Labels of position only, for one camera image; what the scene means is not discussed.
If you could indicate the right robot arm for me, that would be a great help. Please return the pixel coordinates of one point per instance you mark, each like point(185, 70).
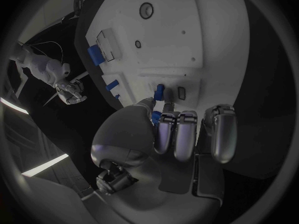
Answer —
point(44, 67)

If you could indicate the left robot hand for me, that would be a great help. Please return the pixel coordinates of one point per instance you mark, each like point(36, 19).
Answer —
point(144, 181)

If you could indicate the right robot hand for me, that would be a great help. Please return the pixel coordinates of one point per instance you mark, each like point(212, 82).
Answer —
point(71, 94)

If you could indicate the blue gear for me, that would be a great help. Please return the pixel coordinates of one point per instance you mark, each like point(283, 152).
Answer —
point(155, 117)

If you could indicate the small blue peg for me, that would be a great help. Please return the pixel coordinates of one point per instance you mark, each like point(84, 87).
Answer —
point(117, 96)

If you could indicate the white task board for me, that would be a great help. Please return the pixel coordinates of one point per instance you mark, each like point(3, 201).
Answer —
point(163, 56)

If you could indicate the blue plug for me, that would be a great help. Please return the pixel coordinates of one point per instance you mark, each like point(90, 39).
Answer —
point(159, 94)

